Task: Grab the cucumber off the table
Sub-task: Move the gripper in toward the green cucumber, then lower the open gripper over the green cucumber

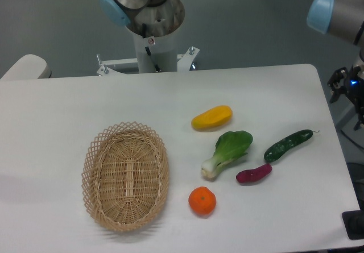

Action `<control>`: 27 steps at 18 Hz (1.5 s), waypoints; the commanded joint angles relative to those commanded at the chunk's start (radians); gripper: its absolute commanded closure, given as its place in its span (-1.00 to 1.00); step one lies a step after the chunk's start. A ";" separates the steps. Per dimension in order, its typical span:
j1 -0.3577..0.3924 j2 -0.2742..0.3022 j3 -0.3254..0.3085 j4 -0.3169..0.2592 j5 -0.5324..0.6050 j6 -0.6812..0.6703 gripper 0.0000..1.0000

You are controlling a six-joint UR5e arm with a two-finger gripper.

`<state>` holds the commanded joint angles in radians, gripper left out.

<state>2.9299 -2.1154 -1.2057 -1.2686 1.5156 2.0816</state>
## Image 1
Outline yellow orange mango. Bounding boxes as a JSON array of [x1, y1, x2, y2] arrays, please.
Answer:
[[191, 105, 233, 130]]

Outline green bok choy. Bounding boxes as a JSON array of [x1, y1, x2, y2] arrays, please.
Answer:
[[201, 130, 253, 180]]

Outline white robot pedestal with base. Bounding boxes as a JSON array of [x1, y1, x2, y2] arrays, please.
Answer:
[[98, 0, 200, 73]]

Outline black cable on pedestal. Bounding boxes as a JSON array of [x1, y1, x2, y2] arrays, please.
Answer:
[[141, 22, 162, 73]]

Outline dark green cucumber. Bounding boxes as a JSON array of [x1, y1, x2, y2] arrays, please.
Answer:
[[264, 129, 319, 163]]

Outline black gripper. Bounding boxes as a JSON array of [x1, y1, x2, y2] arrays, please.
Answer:
[[327, 65, 363, 131]]

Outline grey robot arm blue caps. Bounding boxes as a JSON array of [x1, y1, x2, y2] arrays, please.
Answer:
[[307, 0, 363, 131]]

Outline orange tangerine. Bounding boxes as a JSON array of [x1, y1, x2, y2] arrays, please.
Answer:
[[188, 186, 217, 216]]

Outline white chair armrest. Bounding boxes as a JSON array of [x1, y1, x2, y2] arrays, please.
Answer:
[[1, 54, 52, 81]]

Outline purple sweet potato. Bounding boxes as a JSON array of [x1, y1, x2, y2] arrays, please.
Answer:
[[236, 164, 272, 184]]

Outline black device at table edge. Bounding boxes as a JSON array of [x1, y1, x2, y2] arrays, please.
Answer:
[[342, 210, 363, 240]]

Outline oval wicker basket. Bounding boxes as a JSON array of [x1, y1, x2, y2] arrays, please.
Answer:
[[81, 122, 169, 232]]

